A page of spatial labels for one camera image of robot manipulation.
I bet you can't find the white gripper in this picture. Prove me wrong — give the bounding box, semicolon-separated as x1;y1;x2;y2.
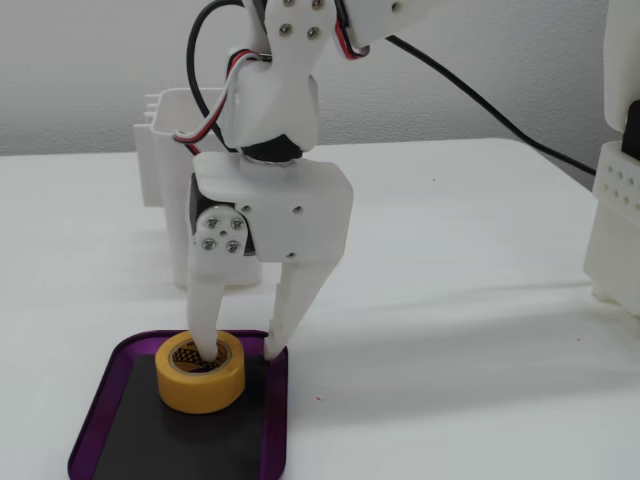
186;152;354;362

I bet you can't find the yellow masking tape roll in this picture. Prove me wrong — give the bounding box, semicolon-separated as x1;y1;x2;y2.
155;333;246;415

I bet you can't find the purple metal tray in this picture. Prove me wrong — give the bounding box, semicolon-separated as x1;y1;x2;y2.
67;329;290;477

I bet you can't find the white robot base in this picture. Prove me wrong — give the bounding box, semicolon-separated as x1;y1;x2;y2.
582;140;640;317

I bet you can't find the white plastic container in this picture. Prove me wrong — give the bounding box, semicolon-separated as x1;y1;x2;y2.
133;88;264;289

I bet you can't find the black mat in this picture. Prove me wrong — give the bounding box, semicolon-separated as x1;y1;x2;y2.
92;352;269;476

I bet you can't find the red white black servo wire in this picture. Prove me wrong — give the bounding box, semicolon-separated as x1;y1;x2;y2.
332;0;372;61
172;47;274;157

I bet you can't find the black cable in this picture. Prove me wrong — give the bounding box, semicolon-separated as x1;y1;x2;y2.
384;33;599;177
186;0;251;154

